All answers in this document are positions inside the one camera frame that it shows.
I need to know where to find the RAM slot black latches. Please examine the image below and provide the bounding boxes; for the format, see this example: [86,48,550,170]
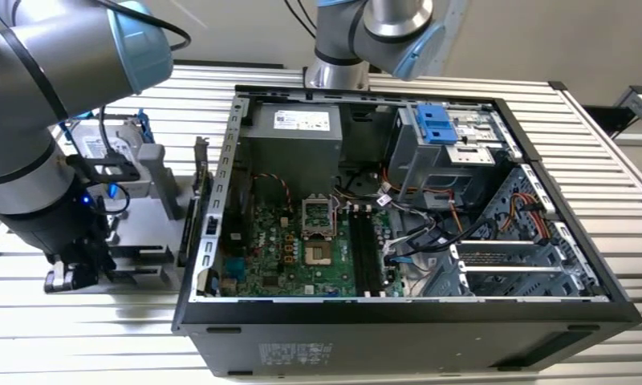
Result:
[349,205,365,298]

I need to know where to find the RAM slot white latches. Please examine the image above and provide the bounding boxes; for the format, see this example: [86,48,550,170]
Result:
[367,205,387,298]
[355,205,373,298]

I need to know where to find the grey parts rack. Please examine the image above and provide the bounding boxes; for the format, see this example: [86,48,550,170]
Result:
[98,143,216,296]

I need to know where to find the hard disk in blue carrier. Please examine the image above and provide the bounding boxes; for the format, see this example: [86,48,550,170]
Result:
[57,110,157,200]

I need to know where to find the graphics card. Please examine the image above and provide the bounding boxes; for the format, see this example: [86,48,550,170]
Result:
[182,135,216,269]

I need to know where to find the green motherboard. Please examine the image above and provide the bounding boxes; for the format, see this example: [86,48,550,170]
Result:
[216,195,407,300]

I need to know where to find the grey power supply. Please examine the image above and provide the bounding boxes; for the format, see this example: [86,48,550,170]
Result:
[241,101,345,204]

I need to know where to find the CPU socket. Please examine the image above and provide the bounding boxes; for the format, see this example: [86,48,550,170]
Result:
[303,238,335,269]

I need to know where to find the metal socket cover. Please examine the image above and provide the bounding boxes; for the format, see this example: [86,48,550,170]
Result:
[300,193,337,241]

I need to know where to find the black grey PC case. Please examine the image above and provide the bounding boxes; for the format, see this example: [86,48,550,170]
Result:
[170,83,642,379]

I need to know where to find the blue drive bay latch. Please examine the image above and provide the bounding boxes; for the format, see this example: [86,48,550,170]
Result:
[413,103,456,147]

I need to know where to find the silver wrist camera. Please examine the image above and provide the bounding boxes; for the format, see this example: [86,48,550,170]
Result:
[42,260,69,293]

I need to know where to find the black camera bracket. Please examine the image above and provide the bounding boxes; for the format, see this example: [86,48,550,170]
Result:
[77,154,141,182]

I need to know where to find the thin black camera cable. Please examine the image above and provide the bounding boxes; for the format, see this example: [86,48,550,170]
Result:
[96,104,116,161]

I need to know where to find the twisted coloured fan wire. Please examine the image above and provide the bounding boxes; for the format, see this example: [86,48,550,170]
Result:
[250,172,293,213]

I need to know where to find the thick black cable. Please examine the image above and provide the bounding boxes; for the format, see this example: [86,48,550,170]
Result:
[94,0,192,53]

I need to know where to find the black cable bundle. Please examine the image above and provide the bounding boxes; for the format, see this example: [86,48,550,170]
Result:
[384,208,496,265]

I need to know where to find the orange data wire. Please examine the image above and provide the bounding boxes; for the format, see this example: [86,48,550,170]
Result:
[447,188,466,236]

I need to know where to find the red yellow power wires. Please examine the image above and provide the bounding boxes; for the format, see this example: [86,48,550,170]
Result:
[499,192,552,246]

